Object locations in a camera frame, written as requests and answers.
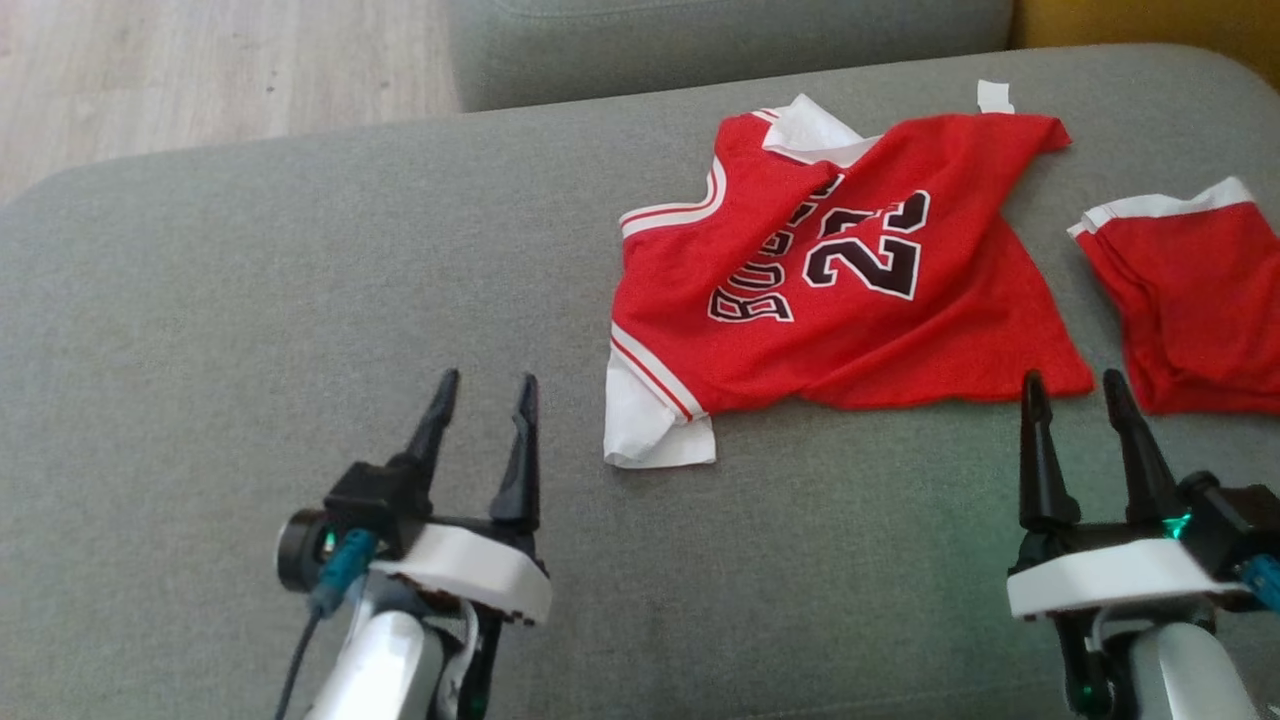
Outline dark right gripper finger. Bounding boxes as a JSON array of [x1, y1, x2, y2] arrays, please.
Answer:
[[1017, 369, 1083, 533], [1101, 367, 1188, 528]]

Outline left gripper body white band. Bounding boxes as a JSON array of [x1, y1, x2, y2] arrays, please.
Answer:
[[370, 515, 554, 628]]

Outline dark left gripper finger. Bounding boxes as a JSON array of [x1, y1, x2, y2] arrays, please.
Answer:
[[487, 372, 543, 529], [404, 367, 462, 498]]

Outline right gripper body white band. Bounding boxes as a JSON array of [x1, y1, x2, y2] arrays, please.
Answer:
[[1005, 518, 1256, 622]]

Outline red jersey with white sleeves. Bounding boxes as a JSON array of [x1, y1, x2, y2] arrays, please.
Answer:
[[603, 78, 1096, 469]]

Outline red shorts with white stripe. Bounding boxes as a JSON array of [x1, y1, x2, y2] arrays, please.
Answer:
[[1067, 177, 1280, 416]]

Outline grey fabric sofa seat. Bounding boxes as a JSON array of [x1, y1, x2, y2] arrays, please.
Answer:
[[0, 42, 1280, 720]]

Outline yellow sofa backrest cushion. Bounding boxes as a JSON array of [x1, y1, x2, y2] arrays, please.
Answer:
[[1010, 0, 1280, 91]]

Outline large grey sofa ottoman cushion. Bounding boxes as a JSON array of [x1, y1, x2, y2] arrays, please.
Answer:
[[445, 0, 1016, 113]]

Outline left arm cable teal plug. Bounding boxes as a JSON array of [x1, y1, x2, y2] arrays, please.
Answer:
[[272, 527, 380, 720]]

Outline arm cable teal plug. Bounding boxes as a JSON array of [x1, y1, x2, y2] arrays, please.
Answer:
[[1233, 553, 1280, 614], [272, 527, 380, 720]]

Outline right arm cable teal plug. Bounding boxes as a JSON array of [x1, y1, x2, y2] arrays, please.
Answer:
[[1233, 553, 1280, 614]]

